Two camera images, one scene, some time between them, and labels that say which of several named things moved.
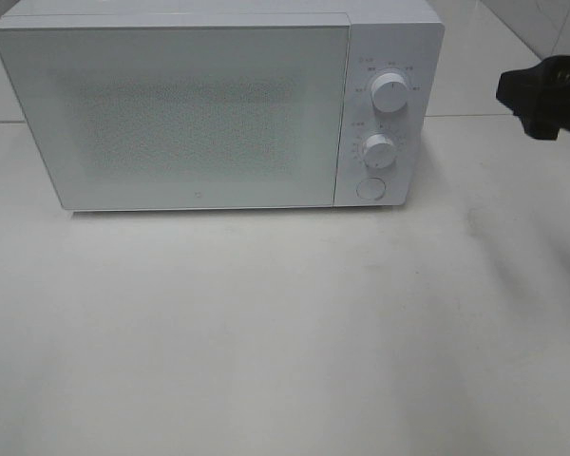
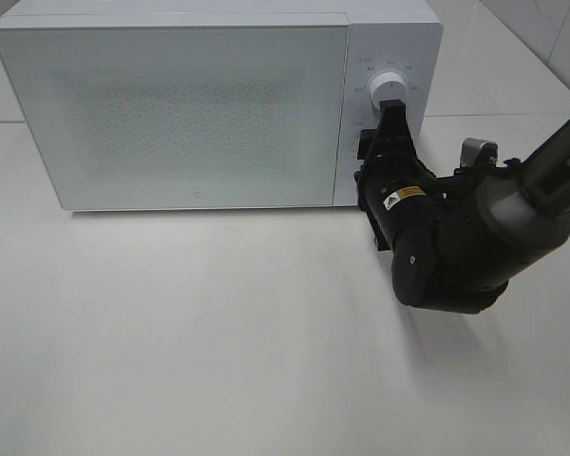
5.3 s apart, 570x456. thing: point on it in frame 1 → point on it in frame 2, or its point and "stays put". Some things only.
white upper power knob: (389, 92) stays put
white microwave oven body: (227, 104) stays put
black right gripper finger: (548, 97) → (391, 162)
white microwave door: (181, 117) stays put
